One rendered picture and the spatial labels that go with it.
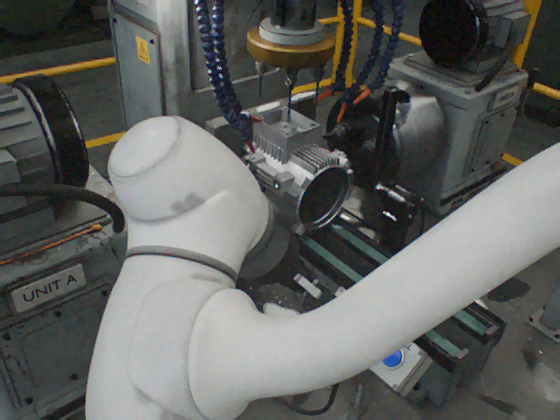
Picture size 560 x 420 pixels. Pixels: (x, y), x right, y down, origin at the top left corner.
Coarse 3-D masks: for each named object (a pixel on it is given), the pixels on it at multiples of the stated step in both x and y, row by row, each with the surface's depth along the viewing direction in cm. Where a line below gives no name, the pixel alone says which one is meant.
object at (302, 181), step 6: (246, 150) 123; (342, 156) 119; (342, 162) 119; (348, 162) 119; (348, 168) 120; (300, 174) 113; (294, 180) 113; (300, 180) 112; (306, 180) 112; (300, 186) 112; (342, 210) 127; (294, 228) 119; (300, 228) 119; (300, 234) 120
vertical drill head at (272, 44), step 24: (288, 0) 102; (312, 0) 103; (264, 24) 107; (288, 24) 104; (312, 24) 106; (264, 48) 104; (288, 48) 103; (312, 48) 104; (264, 72) 115; (288, 72) 107
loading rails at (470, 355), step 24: (336, 216) 129; (312, 240) 123; (336, 240) 126; (360, 240) 124; (312, 264) 119; (336, 264) 116; (360, 264) 123; (336, 288) 115; (480, 312) 105; (432, 336) 101; (456, 336) 107; (480, 336) 102; (456, 360) 96; (480, 360) 105; (432, 384) 102; (456, 384) 102
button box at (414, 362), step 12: (408, 348) 78; (420, 348) 77; (408, 360) 77; (420, 360) 76; (432, 360) 80; (372, 372) 80; (384, 372) 78; (396, 372) 77; (408, 372) 76; (420, 372) 79; (396, 384) 76; (408, 384) 78
